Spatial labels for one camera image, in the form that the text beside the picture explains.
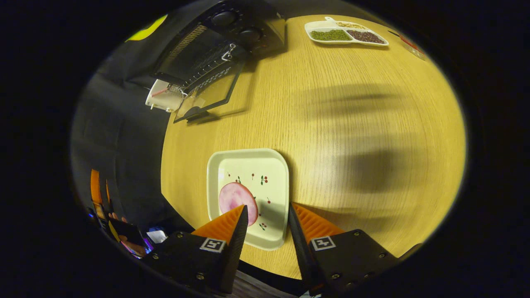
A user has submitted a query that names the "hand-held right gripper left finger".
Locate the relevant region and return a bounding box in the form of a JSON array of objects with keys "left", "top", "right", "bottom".
[{"left": 151, "top": 204, "right": 249, "bottom": 295}]

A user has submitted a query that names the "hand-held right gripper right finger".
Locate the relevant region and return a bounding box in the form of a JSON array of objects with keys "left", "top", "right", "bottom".
[{"left": 288, "top": 202, "right": 400, "bottom": 296}]

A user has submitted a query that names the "pink ham slice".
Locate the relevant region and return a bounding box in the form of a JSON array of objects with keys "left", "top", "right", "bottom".
[{"left": 218, "top": 182, "right": 259, "bottom": 227}]

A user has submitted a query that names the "cream square plate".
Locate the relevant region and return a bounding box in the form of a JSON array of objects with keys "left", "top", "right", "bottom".
[{"left": 206, "top": 148, "right": 290, "bottom": 251}]

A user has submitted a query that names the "black electric oven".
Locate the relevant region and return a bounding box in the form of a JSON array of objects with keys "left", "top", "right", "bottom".
[{"left": 150, "top": 0, "right": 287, "bottom": 124}]

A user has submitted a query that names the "white toaster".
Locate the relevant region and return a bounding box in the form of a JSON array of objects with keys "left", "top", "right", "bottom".
[{"left": 145, "top": 79, "right": 185, "bottom": 113}]

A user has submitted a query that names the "pile of green mung beans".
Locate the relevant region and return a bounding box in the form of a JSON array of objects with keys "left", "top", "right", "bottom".
[{"left": 310, "top": 29, "right": 353, "bottom": 42}]

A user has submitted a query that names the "pile of dark red beans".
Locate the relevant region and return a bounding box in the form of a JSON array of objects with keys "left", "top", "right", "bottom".
[{"left": 347, "top": 30, "right": 386, "bottom": 44}]

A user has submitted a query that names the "white divided dish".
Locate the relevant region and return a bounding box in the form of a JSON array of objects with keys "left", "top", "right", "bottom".
[{"left": 304, "top": 17, "right": 390, "bottom": 47}]

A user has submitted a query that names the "clear plastic water bottle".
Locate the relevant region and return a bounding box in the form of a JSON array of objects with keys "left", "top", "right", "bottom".
[{"left": 388, "top": 30, "right": 427, "bottom": 62}]

